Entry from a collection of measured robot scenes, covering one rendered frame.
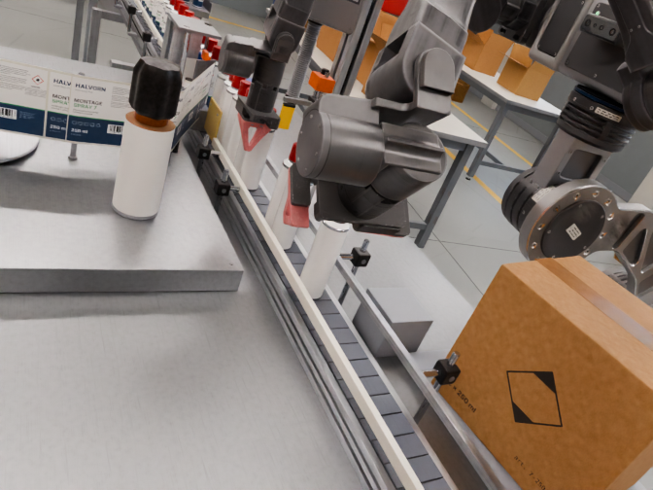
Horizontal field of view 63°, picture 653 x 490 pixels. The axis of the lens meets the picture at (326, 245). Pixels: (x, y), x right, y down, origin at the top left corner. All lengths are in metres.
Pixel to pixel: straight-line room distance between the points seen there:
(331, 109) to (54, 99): 0.85
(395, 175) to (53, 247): 0.67
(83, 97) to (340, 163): 0.85
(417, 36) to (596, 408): 0.56
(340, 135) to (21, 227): 0.71
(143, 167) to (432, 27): 0.66
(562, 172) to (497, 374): 0.44
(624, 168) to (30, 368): 6.81
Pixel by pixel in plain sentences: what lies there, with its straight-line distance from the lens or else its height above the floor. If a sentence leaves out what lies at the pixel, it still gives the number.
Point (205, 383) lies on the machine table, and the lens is 0.87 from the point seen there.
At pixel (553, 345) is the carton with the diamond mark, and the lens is 0.85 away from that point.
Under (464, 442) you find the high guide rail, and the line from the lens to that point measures 0.78.
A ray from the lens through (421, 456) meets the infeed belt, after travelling 0.85.
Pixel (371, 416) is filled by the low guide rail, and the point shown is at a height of 0.91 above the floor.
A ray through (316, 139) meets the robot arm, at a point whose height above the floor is 1.32.
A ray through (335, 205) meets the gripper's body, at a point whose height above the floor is 1.23.
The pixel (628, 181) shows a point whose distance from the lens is 7.13.
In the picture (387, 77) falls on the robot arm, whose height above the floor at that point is 1.37.
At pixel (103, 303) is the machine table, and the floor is 0.83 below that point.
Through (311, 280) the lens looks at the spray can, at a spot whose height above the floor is 0.92.
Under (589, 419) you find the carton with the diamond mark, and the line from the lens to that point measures 0.86.
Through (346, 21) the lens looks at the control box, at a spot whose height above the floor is 1.31.
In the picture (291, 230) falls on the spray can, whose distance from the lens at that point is 1.10.
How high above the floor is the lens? 1.46
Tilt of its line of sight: 29 degrees down
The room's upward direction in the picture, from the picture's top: 22 degrees clockwise
